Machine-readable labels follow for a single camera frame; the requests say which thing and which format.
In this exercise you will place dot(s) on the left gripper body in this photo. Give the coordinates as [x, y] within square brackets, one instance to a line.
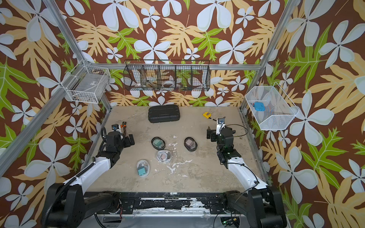
[125, 143]

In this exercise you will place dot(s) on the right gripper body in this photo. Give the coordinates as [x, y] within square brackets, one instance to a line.
[216, 138]

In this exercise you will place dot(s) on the teal charger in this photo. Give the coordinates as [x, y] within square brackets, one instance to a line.
[141, 171]
[158, 143]

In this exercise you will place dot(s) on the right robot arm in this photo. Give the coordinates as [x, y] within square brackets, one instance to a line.
[260, 203]

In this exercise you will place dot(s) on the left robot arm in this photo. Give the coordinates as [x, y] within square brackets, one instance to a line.
[66, 206]

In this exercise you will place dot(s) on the yellow tape measure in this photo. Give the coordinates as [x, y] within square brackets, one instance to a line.
[208, 115]

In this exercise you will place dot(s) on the orange black pliers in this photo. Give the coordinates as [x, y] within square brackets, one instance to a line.
[123, 127]

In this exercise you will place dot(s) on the black hard case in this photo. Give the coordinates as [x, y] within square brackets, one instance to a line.
[164, 113]

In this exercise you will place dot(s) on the blue object in basket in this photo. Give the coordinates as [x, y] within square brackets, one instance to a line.
[259, 106]

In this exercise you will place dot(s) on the white mesh basket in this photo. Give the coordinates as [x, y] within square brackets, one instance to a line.
[280, 109]

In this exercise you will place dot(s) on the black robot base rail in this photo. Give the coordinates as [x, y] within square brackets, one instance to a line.
[134, 203]

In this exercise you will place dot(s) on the white wire basket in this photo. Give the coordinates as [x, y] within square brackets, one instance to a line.
[86, 83]

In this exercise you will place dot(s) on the black wire basket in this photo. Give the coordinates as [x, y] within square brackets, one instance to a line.
[169, 75]

